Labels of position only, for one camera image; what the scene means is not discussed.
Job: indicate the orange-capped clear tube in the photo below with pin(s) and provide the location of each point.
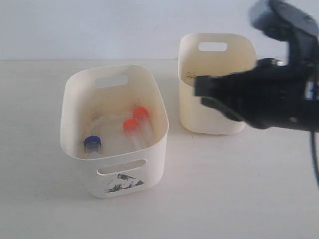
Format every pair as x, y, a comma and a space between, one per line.
133, 133
141, 115

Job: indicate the blue-capped clear tube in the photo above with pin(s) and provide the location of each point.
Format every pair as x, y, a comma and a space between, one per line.
92, 147

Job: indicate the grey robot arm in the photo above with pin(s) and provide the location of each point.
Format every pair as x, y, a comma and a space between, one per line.
284, 22

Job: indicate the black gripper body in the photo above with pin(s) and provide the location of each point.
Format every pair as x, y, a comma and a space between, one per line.
269, 95

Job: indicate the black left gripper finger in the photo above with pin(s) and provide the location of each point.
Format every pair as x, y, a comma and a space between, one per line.
226, 111

